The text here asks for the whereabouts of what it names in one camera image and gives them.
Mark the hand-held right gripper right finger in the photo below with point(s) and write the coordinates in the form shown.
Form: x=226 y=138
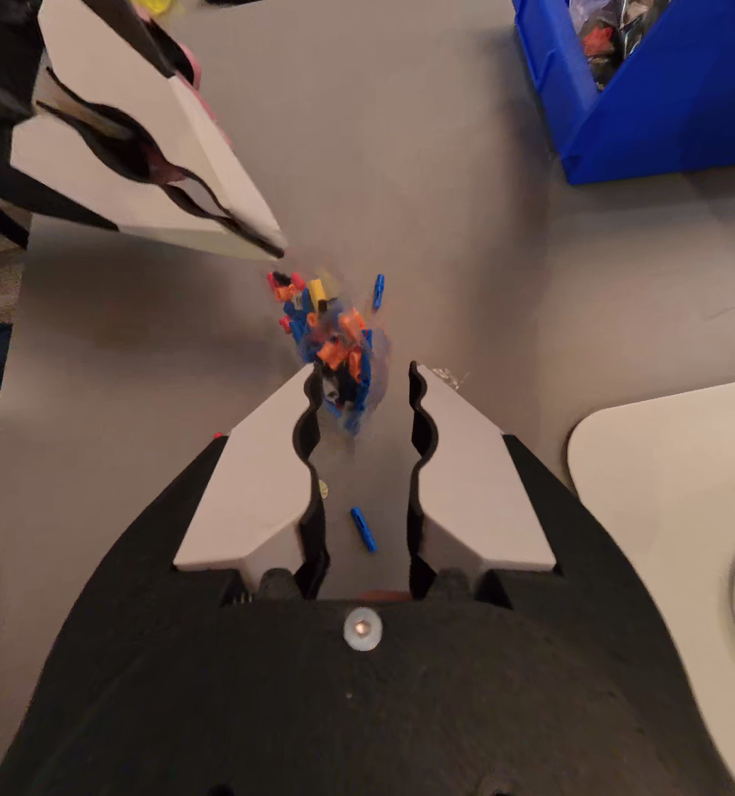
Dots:
x=479 y=497

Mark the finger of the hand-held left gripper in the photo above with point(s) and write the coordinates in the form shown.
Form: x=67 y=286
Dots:
x=81 y=174
x=218 y=161

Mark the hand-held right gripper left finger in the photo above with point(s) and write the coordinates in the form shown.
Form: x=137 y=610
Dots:
x=249 y=497

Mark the clear bag of lego parts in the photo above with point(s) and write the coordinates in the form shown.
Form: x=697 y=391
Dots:
x=336 y=348

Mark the blue lego pin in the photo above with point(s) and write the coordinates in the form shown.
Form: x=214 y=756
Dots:
x=363 y=528

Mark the clear plastic scrap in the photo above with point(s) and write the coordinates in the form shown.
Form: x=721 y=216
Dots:
x=451 y=376

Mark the white board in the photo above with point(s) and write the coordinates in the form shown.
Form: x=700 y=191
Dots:
x=653 y=497

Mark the clear bag of dark parts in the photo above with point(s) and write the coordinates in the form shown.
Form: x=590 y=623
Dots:
x=616 y=34

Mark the blue plastic bin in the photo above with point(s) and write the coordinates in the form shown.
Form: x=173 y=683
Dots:
x=672 y=106

